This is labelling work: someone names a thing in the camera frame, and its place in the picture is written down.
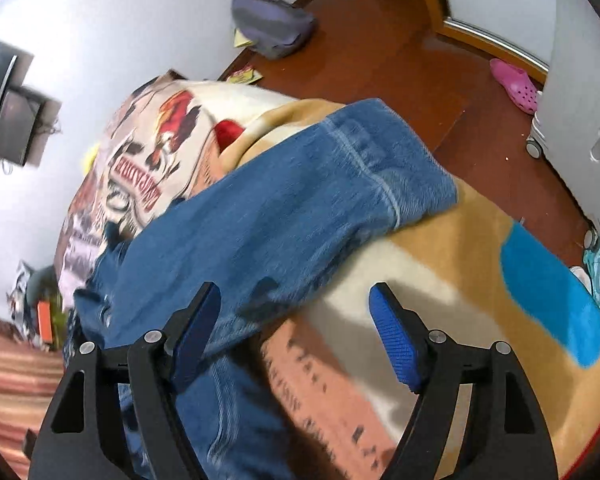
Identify green patterned cloth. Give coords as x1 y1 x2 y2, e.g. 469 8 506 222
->
51 306 71 353

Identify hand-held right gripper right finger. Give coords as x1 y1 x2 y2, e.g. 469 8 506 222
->
369 281 561 480

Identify purple grey backpack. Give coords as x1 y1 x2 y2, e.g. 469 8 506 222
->
230 0 317 60

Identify printed blanket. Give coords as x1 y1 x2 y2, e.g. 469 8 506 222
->
54 74 600 480

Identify wooden door frame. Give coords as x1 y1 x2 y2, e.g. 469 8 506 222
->
355 0 551 86

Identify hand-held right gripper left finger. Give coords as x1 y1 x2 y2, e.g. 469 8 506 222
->
27 281 223 480

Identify orange box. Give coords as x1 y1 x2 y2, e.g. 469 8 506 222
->
36 301 54 346

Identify pile of clutter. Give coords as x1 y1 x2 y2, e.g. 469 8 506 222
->
7 260 56 313

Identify pink slipper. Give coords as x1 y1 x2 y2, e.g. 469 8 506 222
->
489 58 539 115

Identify white wheeled cabinet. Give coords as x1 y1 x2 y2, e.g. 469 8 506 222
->
525 0 600 251

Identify blue denim jeans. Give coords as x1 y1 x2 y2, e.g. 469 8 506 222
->
62 97 460 480

